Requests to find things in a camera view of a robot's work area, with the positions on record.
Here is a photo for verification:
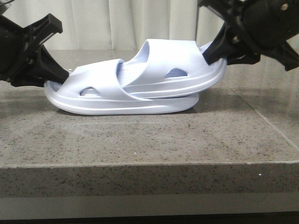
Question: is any light blue slipper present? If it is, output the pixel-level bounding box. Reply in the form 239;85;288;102
44;59;199;115
117;39;227;98

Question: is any grey-green curtain left panel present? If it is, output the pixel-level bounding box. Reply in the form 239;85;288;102
5;0;197;50

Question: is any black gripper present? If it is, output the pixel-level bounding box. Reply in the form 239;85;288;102
0;14;69;87
198;0;299;71

